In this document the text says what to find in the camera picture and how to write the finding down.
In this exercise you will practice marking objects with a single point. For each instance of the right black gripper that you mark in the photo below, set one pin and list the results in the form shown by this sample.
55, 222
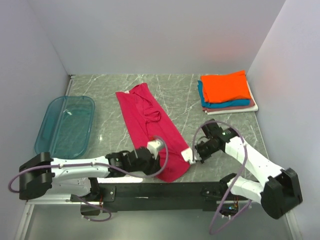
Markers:
197, 147

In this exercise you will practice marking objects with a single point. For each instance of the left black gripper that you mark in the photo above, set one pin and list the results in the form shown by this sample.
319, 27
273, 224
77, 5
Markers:
155, 163

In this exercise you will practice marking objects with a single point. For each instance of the pink t-shirt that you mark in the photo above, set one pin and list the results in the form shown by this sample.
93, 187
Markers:
145, 119

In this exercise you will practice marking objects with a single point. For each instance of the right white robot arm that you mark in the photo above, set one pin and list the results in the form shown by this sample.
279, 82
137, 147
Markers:
260, 180

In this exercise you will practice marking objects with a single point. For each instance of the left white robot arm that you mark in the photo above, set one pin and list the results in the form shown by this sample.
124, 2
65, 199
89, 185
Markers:
46, 175

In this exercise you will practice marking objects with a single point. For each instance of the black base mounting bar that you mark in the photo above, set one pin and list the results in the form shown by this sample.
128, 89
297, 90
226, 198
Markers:
158, 196

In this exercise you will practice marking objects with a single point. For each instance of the folded blue t-shirt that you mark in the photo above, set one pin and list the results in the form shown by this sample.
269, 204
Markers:
232, 103

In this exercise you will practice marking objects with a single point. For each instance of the folded white t-shirt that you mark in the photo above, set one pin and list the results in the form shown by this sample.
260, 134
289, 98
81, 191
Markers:
251, 109

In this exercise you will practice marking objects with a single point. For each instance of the folded mauve t-shirt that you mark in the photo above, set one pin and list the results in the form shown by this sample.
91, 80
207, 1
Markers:
251, 104

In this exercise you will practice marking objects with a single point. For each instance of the folded orange t-shirt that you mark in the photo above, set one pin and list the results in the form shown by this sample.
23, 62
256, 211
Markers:
224, 88

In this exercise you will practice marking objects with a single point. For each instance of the teal transparent plastic bin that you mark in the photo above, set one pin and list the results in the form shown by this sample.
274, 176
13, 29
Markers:
66, 127

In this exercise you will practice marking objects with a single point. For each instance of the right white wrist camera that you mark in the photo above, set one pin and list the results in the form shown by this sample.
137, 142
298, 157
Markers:
189, 156

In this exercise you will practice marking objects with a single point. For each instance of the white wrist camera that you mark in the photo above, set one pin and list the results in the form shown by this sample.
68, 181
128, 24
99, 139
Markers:
155, 146
189, 156

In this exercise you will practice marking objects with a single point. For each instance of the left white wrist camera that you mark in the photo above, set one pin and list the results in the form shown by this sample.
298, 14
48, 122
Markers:
155, 146

